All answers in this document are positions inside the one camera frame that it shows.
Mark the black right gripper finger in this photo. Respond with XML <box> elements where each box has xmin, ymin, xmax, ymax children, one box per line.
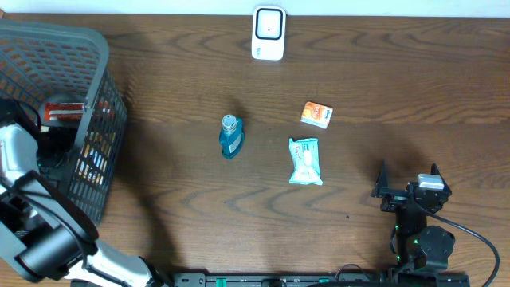
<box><xmin>371</xmin><ymin>161</ymin><xmax>389</xmax><ymax>198</ymax></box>
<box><xmin>431</xmin><ymin>163</ymin><xmax>447</xmax><ymax>187</ymax></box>

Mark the teal wet wipes packet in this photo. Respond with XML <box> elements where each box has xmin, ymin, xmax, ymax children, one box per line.
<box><xmin>288</xmin><ymin>138</ymin><xmax>323</xmax><ymax>186</ymax></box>

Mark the teal mouthwash bottle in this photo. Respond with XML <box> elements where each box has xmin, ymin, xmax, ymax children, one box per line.
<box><xmin>219</xmin><ymin>114</ymin><xmax>245</xmax><ymax>159</ymax></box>

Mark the white barcode scanner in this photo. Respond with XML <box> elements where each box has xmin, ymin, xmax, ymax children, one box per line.
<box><xmin>251</xmin><ymin>6</ymin><xmax>287</xmax><ymax>61</ymax></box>

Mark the red snack packet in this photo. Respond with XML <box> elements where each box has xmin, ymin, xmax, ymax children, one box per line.
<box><xmin>44</xmin><ymin>103</ymin><xmax>84</xmax><ymax>121</ymax></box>

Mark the dark grey plastic basket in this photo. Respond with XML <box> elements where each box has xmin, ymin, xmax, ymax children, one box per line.
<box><xmin>1</xmin><ymin>20</ymin><xmax>128</xmax><ymax>224</ymax></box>

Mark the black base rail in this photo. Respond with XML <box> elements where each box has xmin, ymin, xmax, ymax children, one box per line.
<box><xmin>171</xmin><ymin>270</ymin><xmax>470</xmax><ymax>287</ymax></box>

